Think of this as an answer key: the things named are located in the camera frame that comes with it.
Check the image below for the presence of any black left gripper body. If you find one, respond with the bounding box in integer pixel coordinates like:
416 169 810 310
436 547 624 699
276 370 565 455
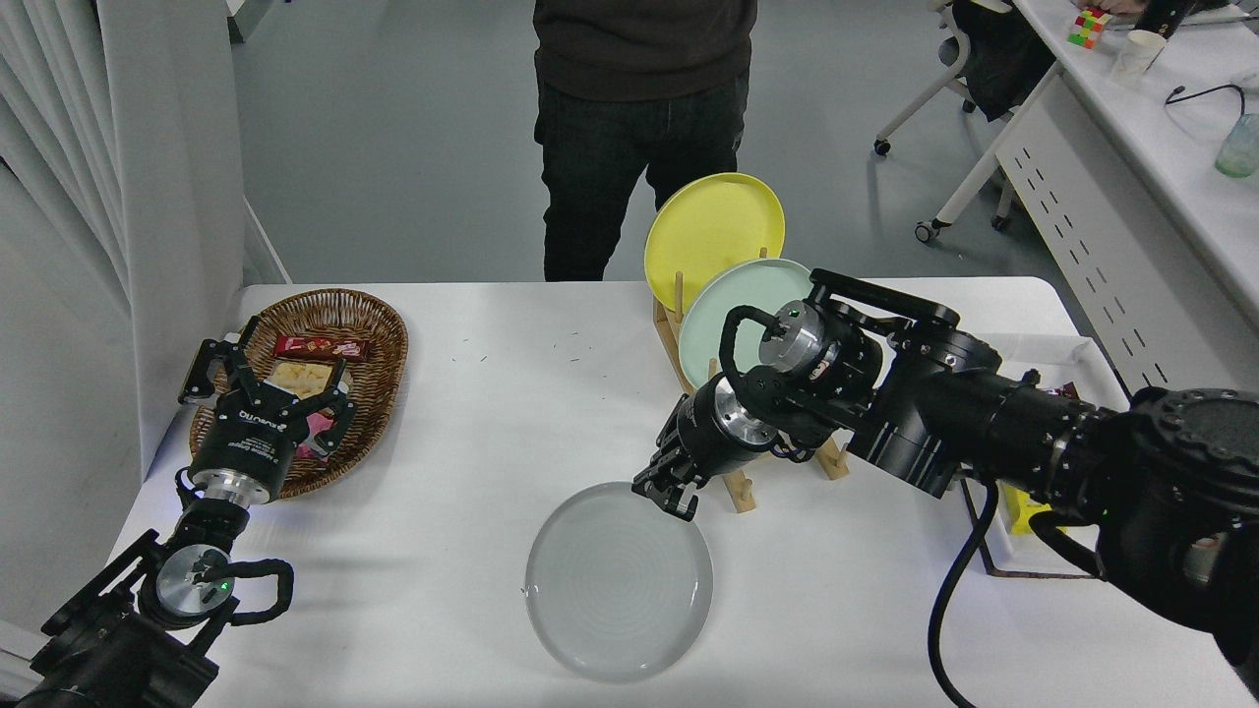
191 385 321 488

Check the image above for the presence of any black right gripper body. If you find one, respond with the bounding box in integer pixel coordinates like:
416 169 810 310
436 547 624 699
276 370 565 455
659 383 749 483

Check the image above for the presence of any grey plate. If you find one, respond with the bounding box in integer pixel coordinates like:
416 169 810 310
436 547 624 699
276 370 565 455
524 481 715 683

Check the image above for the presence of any wooden plate rack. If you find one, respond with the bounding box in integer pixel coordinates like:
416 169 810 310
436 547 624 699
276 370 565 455
653 246 852 513

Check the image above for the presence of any pale green plate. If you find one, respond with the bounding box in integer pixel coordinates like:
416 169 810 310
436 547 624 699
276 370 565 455
678 258 817 389

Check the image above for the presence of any yellow plate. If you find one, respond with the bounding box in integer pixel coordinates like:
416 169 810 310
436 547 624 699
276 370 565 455
644 173 787 311

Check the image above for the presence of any pink snack packet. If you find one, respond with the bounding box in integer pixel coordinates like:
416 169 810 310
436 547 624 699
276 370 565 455
300 408 340 461

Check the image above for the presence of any beige cracker pack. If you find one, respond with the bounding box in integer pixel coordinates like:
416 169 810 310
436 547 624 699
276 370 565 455
268 362 345 402

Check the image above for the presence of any red snack bar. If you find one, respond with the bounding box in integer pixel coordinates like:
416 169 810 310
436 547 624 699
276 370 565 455
273 334 373 363

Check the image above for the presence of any brown wicker basket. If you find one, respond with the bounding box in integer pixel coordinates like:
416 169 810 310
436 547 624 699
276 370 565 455
190 288 409 501

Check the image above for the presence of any white curtain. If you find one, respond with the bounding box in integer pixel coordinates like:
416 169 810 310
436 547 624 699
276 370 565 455
0 0 247 483

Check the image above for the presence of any yellow snack pack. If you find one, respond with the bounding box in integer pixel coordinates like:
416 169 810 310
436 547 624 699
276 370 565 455
1001 485 1053 538

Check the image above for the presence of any person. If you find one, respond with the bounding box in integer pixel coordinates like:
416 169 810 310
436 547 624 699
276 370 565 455
532 0 759 283

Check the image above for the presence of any white tray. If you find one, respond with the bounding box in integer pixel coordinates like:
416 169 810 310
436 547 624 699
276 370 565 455
959 333 1117 579

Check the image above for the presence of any office chair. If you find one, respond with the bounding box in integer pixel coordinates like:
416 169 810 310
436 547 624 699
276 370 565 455
873 0 1058 158

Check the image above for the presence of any white desk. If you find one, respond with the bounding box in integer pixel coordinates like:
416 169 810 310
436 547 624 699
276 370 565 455
915 0 1259 404

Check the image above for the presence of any Rubik's cube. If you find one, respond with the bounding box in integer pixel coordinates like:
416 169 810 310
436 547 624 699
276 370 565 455
1067 8 1112 48

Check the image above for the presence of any white paper cup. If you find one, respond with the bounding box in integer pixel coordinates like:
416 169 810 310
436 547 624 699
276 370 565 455
1111 29 1167 80

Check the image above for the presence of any green glass cup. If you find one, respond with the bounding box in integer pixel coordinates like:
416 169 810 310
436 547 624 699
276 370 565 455
1214 113 1259 179

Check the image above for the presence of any black cable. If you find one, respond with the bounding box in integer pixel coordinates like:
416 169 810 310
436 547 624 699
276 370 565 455
1166 84 1248 119

